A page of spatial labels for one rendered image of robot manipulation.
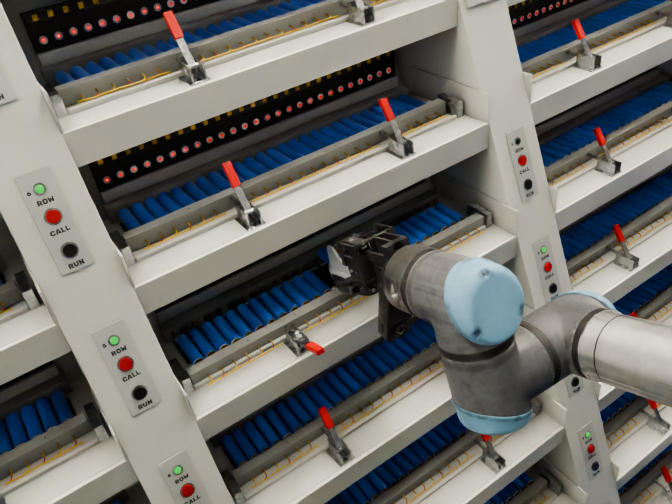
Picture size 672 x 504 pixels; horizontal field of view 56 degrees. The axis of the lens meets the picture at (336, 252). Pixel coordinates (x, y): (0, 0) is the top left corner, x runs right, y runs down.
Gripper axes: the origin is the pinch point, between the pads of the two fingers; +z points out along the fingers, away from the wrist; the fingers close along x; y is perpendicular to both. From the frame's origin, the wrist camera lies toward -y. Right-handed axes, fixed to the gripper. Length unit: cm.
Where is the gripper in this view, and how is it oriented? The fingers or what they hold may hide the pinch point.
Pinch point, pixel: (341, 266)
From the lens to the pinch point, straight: 101.7
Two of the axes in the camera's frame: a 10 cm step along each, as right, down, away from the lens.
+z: -4.7, -1.4, 8.7
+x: -8.3, 4.1, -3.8
